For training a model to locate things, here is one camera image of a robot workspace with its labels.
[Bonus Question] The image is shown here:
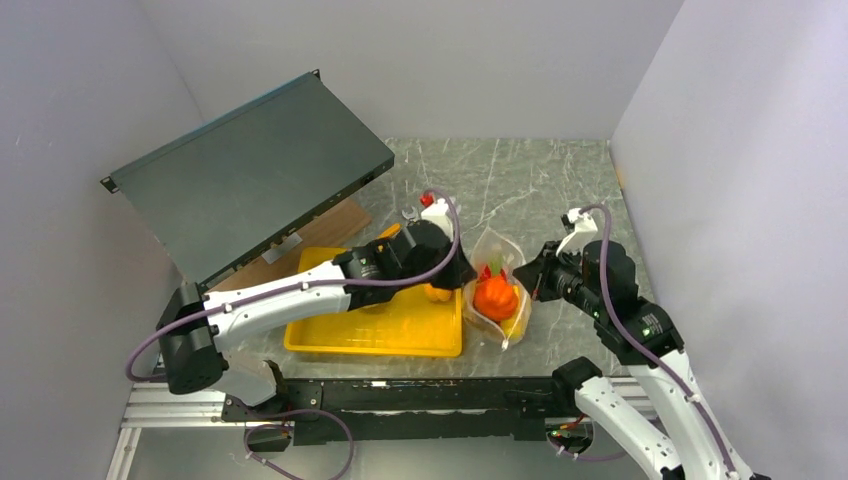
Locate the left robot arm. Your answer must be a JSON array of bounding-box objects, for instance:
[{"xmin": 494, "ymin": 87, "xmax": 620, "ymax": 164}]
[{"xmin": 156, "ymin": 220, "xmax": 476, "ymax": 395}]

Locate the clear polka dot zip bag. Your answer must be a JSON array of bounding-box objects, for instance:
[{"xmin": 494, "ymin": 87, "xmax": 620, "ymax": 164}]
[{"xmin": 463, "ymin": 228, "xmax": 529, "ymax": 351}]

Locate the yellow bell pepper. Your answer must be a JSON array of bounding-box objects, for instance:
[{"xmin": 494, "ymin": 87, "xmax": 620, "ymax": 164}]
[{"xmin": 424, "ymin": 284, "xmax": 453, "ymax": 303}]

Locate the red bell pepper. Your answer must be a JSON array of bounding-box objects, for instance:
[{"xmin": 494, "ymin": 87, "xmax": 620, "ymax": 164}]
[{"xmin": 478, "ymin": 263, "xmax": 507, "ymax": 282}]

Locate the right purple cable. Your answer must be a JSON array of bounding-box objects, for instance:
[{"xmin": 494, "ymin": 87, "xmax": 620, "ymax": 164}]
[{"xmin": 546, "ymin": 202, "xmax": 740, "ymax": 480}]

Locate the black aluminium base frame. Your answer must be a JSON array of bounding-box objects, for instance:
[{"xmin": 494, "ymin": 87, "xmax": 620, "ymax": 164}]
[{"xmin": 105, "ymin": 281, "xmax": 707, "ymax": 480}]

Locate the yellow mango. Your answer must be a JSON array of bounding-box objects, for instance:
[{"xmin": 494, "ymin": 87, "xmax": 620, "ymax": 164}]
[{"xmin": 500, "ymin": 289, "xmax": 532, "ymax": 343}]

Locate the orange pumpkin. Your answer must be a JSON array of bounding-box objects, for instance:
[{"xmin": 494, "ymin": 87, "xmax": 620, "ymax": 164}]
[{"xmin": 472, "ymin": 276, "xmax": 519, "ymax": 323}]

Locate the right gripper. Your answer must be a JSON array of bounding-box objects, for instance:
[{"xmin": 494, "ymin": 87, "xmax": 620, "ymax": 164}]
[{"xmin": 512, "ymin": 238, "xmax": 604, "ymax": 316}]

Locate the yellow handled screwdriver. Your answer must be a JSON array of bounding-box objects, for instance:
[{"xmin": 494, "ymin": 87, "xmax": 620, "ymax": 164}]
[{"xmin": 374, "ymin": 223, "xmax": 402, "ymax": 251}]

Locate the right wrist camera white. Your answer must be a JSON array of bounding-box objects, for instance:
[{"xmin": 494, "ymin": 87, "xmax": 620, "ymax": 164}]
[{"xmin": 555, "ymin": 208, "xmax": 598, "ymax": 258}]

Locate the silver wrench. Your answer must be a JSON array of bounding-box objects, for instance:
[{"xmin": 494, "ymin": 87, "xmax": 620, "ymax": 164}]
[{"xmin": 401, "ymin": 206, "xmax": 420, "ymax": 222}]

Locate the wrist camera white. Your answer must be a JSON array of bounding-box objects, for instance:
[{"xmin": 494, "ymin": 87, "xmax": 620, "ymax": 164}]
[
  {"xmin": 555, "ymin": 208, "xmax": 598, "ymax": 258},
  {"xmin": 420, "ymin": 197, "xmax": 456, "ymax": 237}
]

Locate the wooden board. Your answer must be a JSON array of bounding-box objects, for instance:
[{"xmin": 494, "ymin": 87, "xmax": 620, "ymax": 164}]
[{"xmin": 211, "ymin": 199, "xmax": 372, "ymax": 291}]

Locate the yellow plastic tray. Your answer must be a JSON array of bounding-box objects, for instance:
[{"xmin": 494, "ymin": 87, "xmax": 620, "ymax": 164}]
[{"xmin": 282, "ymin": 285, "xmax": 463, "ymax": 358}]

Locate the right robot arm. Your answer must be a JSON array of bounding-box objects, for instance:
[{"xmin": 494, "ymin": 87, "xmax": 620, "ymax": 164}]
[{"xmin": 513, "ymin": 240, "xmax": 759, "ymax": 479}]

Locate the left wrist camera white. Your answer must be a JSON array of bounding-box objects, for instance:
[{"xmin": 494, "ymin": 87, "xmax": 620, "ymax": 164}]
[{"xmin": 420, "ymin": 197, "xmax": 456, "ymax": 237}]

